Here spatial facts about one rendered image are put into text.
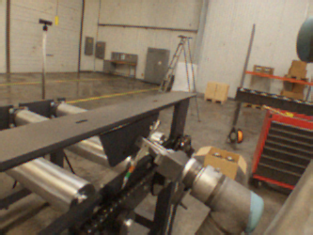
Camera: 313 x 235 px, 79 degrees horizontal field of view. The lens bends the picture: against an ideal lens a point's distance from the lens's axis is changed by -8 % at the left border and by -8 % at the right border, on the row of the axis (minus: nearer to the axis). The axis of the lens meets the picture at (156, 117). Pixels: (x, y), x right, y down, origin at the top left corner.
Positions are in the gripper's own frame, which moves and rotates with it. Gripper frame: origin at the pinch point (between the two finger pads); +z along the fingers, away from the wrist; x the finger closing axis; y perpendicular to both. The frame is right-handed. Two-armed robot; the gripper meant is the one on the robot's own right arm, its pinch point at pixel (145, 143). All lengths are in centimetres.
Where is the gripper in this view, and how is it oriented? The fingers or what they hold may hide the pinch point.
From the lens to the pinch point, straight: 58.2
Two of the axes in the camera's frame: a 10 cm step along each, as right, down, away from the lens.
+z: -8.0, -4.8, 3.6
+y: 4.7, -8.7, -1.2
